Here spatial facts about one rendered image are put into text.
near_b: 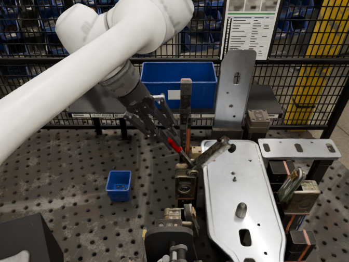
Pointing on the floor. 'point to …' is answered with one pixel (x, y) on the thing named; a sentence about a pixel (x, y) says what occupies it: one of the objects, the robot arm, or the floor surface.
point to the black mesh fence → (328, 128)
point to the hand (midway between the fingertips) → (169, 138)
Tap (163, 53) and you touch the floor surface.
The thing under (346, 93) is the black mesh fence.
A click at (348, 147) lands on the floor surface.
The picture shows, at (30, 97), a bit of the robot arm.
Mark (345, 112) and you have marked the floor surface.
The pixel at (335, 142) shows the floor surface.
